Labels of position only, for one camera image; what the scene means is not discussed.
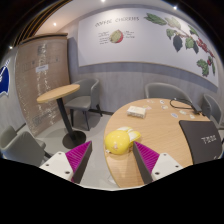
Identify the dark grey mouse pad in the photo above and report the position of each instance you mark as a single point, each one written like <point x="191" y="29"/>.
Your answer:
<point x="200" y="141"/>

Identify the small white box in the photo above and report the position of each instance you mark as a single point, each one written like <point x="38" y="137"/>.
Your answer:
<point x="136" y="111"/>

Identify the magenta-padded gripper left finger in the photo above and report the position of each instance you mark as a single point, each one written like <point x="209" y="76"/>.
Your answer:
<point x="76" y="156"/>

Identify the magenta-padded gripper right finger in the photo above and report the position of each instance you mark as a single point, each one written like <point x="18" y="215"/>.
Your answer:
<point x="148" y="156"/>

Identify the small round wooden table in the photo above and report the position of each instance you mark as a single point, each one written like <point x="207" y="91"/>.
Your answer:
<point x="58" y="92"/>

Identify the burlap wall panel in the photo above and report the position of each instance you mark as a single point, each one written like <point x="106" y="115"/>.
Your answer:
<point x="40" y="83"/>

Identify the blue wall sign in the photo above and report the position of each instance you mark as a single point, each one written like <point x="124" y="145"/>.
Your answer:
<point x="4" y="78"/>

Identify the coffee cherry wall mural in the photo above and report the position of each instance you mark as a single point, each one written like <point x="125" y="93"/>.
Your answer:
<point x="146" y="40"/>

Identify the small white card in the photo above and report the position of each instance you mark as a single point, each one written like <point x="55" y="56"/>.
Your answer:
<point x="174" y="115"/>
<point x="183" y="112"/>
<point x="162" y="102"/>
<point x="164" y="107"/>
<point x="192" y="116"/>
<point x="147" y="107"/>
<point x="150" y="101"/>

